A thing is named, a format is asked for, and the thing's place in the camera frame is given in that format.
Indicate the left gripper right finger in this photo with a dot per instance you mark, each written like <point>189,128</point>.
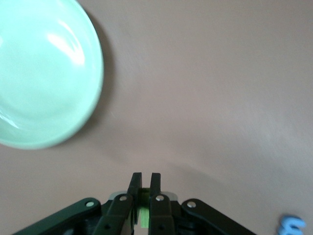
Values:
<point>160,213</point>

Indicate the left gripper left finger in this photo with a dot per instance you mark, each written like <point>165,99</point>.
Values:
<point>117,210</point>

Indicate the green foam letter j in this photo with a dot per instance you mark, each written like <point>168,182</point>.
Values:
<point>144,218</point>

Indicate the blue foam letter m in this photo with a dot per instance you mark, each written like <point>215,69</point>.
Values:
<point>288,221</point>

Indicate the green plate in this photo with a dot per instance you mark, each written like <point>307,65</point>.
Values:
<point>44,73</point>

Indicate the brown table cover cloth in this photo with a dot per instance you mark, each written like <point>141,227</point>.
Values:
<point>195,85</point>

